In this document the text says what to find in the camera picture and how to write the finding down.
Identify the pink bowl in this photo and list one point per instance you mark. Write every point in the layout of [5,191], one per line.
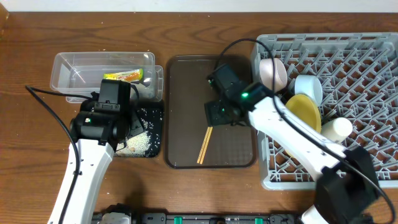
[266,71]

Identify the yellow plate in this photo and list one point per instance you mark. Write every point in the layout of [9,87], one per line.
[305,108]

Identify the light blue bowl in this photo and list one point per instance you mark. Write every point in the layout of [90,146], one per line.
[310,86]

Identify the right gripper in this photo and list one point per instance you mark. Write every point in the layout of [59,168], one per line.
[214,119]

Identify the clear plastic bin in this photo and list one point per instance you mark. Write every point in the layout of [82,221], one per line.
[81,73]

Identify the white rice pile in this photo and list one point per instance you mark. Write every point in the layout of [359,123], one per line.
[146,144]

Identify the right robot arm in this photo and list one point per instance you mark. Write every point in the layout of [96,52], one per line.
[345,180]

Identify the brown serving tray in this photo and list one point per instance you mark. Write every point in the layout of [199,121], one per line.
[186,125]

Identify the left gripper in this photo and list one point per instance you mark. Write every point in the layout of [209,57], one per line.
[138,126]

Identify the black waste tray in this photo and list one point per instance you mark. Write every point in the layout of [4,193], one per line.
[101,127]

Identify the grey dishwasher rack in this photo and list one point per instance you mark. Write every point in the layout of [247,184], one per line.
[358,74]

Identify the white cup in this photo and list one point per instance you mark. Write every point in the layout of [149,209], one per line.
[337,130]

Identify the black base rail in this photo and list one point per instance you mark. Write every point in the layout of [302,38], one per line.
[121,213]

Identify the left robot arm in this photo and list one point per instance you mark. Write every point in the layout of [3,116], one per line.
[87,165]

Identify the green orange snack wrapper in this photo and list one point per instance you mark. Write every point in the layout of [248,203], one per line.
[127,76]

